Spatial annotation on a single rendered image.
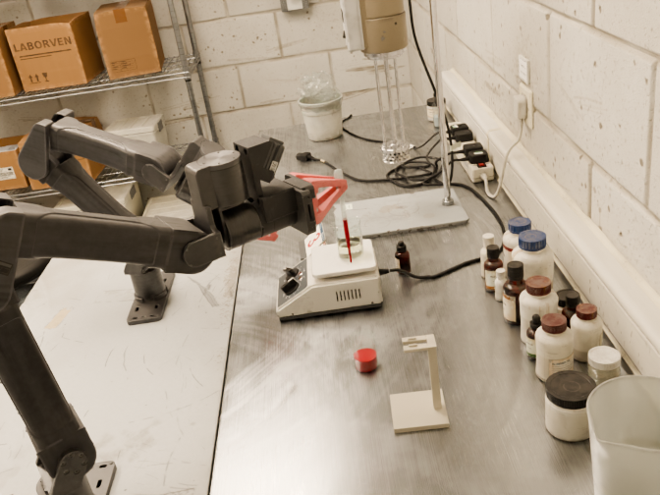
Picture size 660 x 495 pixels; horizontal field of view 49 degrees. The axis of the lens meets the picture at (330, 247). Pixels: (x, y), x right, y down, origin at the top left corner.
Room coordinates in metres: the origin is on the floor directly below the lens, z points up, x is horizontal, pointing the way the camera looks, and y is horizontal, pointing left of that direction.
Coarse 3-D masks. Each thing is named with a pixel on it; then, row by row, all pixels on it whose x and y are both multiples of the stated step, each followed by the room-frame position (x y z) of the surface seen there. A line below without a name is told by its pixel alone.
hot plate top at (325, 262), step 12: (312, 252) 1.26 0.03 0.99; (324, 252) 1.25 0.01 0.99; (336, 252) 1.25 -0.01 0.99; (372, 252) 1.22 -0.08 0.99; (312, 264) 1.21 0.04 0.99; (324, 264) 1.20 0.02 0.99; (336, 264) 1.20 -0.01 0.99; (348, 264) 1.19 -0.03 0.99; (360, 264) 1.18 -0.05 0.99; (372, 264) 1.17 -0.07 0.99; (312, 276) 1.18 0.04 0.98; (324, 276) 1.17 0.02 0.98
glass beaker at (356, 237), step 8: (352, 216) 1.25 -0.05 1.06; (336, 224) 1.24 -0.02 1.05; (352, 224) 1.20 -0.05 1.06; (336, 232) 1.21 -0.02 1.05; (344, 232) 1.20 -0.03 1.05; (352, 232) 1.20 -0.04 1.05; (360, 232) 1.22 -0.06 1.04; (336, 240) 1.22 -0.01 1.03; (344, 240) 1.20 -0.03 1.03; (352, 240) 1.20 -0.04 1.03; (360, 240) 1.21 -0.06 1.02; (344, 248) 1.20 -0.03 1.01; (352, 248) 1.20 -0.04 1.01; (360, 248) 1.21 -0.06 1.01; (344, 256) 1.21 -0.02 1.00; (352, 256) 1.20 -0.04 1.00; (360, 256) 1.21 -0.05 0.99
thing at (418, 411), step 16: (416, 336) 0.87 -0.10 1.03; (432, 336) 0.86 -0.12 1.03; (432, 352) 0.85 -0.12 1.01; (432, 368) 0.85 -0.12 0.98; (432, 384) 0.85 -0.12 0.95; (400, 400) 0.88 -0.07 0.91; (416, 400) 0.87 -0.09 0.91; (432, 400) 0.85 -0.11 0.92; (400, 416) 0.84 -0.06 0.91; (416, 416) 0.84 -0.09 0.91; (432, 416) 0.83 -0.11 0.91; (400, 432) 0.82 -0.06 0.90
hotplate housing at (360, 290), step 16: (368, 272) 1.18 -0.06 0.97; (384, 272) 1.24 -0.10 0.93; (320, 288) 1.16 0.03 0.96; (336, 288) 1.16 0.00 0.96; (352, 288) 1.16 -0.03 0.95; (368, 288) 1.16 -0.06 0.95; (288, 304) 1.17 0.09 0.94; (304, 304) 1.17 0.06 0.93; (320, 304) 1.16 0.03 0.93; (336, 304) 1.16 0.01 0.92; (352, 304) 1.16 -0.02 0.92; (368, 304) 1.17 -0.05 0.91
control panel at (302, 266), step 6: (306, 258) 1.28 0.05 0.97; (300, 264) 1.28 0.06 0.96; (306, 264) 1.26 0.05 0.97; (300, 270) 1.25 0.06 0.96; (306, 270) 1.23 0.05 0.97; (282, 276) 1.29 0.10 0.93; (300, 276) 1.23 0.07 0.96; (306, 276) 1.21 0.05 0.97; (282, 282) 1.26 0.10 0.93; (300, 282) 1.21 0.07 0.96; (306, 282) 1.19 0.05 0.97; (300, 288) 1.19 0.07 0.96; (282, 294) 1.21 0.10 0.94; (294, 294) 1.18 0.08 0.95; (282, 300) 1.19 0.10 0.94; (288, 300) 1.17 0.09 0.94
